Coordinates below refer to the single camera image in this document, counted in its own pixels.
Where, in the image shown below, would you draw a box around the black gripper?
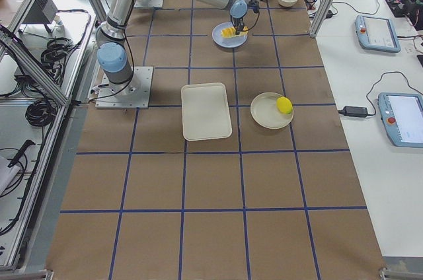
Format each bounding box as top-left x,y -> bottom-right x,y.
233,17 -> 246,36

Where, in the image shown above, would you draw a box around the striped bread roll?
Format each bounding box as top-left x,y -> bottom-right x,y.
221,27 -> 248,39

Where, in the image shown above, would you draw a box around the blue plate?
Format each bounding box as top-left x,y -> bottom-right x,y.
212,22 -> 248,48

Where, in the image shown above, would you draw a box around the white shallow dish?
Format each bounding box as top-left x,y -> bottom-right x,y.
250,92 -> 293,129

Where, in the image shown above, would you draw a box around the yellow lemon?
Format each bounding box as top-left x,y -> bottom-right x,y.
276,96 -> 293,114

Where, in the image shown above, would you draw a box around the white rectangular tray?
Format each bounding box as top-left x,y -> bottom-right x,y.
181,83 -> 232,141

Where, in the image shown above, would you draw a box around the far teach pendant tablet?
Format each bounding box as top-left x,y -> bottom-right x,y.
355,15 -> 401,53

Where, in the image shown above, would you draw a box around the teach pendant tablet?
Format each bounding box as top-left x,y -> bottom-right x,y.
377,92 -> 422,148
355,15 -> 401,53

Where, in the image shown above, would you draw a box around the black power brick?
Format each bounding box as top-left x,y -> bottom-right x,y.
338,106 -> 369,118

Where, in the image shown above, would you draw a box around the near teach pendant tablet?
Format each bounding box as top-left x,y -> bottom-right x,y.
377,92 -> 422,148

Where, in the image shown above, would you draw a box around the grey electronics box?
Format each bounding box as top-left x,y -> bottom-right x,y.
22,0 -> 58,32

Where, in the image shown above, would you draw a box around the coiled black cables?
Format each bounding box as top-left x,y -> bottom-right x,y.
25,98 -> 56,127

